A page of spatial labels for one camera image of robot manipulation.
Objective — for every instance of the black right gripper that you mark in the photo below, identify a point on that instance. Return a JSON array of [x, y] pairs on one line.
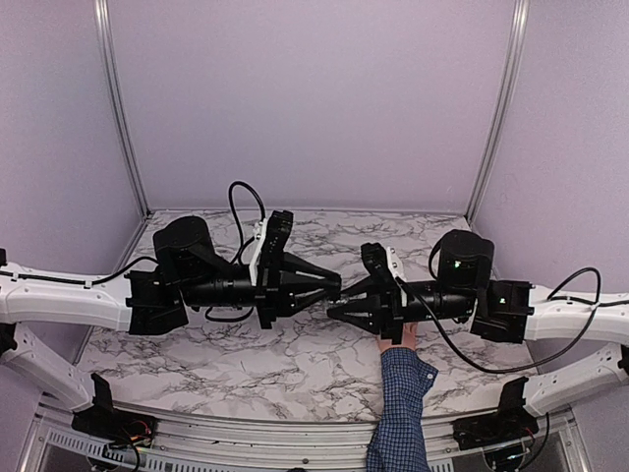
[[386, 316]]

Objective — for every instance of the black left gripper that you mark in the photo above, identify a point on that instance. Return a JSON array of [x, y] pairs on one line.
[[275, 276]]

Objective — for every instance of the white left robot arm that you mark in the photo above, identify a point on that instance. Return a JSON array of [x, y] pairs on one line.
[[188, 275]]

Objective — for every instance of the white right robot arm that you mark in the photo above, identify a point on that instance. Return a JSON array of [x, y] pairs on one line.
[[503, 311]]

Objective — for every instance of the blue checkered sleeve forearm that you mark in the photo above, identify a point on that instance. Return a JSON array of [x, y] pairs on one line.
[[398, 442]]

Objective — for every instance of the person's hand with long nails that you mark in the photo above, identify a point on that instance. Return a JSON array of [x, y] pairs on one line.
[[408, 339]]

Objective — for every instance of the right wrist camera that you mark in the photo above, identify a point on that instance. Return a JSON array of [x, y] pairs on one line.
[[395, 265]]

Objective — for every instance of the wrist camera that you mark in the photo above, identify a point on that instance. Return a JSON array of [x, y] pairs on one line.
[[395, 265], [259, 235]]

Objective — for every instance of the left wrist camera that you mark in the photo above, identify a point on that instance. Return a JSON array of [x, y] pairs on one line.
[[259, 235]]

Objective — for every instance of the aluminium front rail frame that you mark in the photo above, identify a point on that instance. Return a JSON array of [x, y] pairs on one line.
[[187, 442]]

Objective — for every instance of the right aluminium corner post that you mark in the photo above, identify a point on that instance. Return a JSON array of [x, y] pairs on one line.
[[506, 90]]

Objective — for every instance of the aluminium corner post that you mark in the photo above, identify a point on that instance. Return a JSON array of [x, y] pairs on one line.
[[506, 90], [106, 43]]

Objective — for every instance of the left aluminium corner post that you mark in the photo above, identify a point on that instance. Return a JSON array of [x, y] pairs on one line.
[[106, 43]]

